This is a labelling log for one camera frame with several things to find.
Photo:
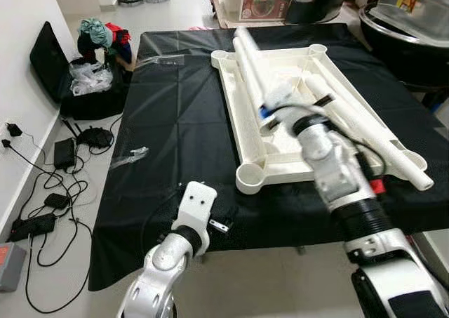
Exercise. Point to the white plastic table top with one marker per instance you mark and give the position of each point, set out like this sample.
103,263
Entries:
284,149

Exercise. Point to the white plastic table leg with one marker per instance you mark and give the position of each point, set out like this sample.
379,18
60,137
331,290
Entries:
379,142
254,62
242,71

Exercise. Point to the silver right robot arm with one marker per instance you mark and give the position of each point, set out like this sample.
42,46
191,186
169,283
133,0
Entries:
337,170

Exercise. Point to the large black round basin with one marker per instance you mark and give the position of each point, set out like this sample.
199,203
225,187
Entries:
400,58

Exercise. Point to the black round pot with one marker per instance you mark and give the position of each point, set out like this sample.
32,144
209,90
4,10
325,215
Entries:
316,5

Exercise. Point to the clear plastic wrapper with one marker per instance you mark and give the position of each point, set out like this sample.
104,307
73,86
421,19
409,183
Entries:
133,155

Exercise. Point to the black tablecloth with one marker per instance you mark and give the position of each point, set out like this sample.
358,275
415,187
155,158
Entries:
175,121

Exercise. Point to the clear plastic storage box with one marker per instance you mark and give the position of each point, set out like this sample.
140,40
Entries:
421,9

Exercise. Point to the black router with antennas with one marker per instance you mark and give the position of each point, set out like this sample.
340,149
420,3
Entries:
95,139

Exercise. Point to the small black power adapter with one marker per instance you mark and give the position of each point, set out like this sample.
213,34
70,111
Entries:
56,201

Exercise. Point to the clear plastic film strip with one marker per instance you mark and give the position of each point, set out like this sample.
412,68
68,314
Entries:
165,60

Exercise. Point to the large black power adapter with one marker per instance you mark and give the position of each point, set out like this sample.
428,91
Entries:
64,153

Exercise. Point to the black power strip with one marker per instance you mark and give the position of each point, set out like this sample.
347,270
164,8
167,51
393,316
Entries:
34,227

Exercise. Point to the crumpled clear plastic bag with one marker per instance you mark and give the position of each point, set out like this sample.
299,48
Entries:
91,79

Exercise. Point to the grey box with red label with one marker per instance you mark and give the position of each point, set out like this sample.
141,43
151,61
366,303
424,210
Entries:
10,265

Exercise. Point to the red garment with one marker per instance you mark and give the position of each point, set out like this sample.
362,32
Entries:
119,34

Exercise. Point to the teal cloth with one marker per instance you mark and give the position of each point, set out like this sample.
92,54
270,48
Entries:
95,31

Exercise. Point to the black fabric bag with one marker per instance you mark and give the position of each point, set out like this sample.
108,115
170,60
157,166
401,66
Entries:
45,65

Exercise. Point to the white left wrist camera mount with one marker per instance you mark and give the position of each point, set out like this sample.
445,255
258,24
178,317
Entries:
196,202

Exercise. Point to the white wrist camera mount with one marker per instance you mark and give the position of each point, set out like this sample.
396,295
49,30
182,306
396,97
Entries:
284,100
196,202

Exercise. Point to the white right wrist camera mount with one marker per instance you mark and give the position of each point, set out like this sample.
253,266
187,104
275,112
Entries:
284,100

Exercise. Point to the large black wall plug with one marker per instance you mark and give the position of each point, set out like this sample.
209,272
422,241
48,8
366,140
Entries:
14,129

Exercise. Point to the small black wall plug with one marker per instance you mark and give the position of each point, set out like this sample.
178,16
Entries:
5,144

